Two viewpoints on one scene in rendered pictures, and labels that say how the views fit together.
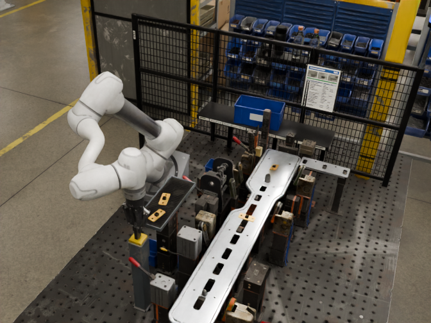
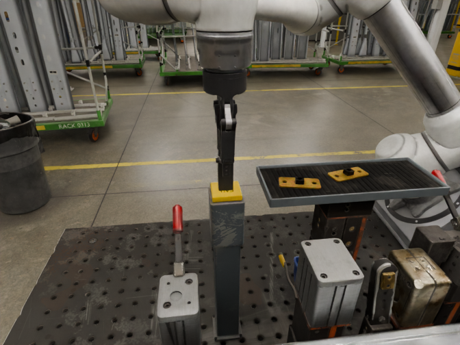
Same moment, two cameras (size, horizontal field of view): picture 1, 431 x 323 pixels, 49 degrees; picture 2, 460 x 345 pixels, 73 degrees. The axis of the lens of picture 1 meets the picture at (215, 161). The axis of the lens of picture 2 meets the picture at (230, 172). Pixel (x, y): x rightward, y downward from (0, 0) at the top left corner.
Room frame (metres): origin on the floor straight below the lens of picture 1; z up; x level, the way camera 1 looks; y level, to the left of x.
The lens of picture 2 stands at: (1.22, -0.16, 1.49)
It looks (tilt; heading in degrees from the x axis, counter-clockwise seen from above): 29 degrees down; 62
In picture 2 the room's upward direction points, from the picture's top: straight up
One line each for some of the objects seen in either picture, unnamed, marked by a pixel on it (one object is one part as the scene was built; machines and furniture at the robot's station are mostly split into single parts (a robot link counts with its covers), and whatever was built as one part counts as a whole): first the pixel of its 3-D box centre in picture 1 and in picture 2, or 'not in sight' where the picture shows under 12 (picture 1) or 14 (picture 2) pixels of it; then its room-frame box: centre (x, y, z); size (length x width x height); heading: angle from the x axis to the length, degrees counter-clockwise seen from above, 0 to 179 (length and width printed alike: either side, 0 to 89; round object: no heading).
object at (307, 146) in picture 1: (304, 166); not in sight; (2.44, -0.56, 0.88); 0.08 x 0.08 x 0.36; 69
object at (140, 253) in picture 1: (140, 273); (226, 270); (1.47, 0.32, 0.92); 0.08 x 0.08 x 0.44; 69
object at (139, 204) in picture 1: (135, 203); (224, 95); (1.47, 0.32, 1.35); 0.08 x 0.07 x 0.09; 69
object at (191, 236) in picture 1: (188, 264); (315, 332); (1.55, 0.10, 0.90); 0.13 x 0.10 x 0.41; 69
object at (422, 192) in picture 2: (166, 201); (346, 179); (1.71, 0.22, 1.16); 0.37 x 0.14 x 0.02; 159
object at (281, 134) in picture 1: (264, 124); not in sight; (2.71, -0.31, 1.02); 0.90 x 0.22 x 0.03; 69
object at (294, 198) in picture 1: (289, 217); not in sight; (1.99, -0.43, 0.84); 0.11 x 0.08 x 0.29; 69
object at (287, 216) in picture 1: (279, 238); not in sight; (1.79, -0.36, 0.87); 0.12 x 0.09 x 0.35; 69
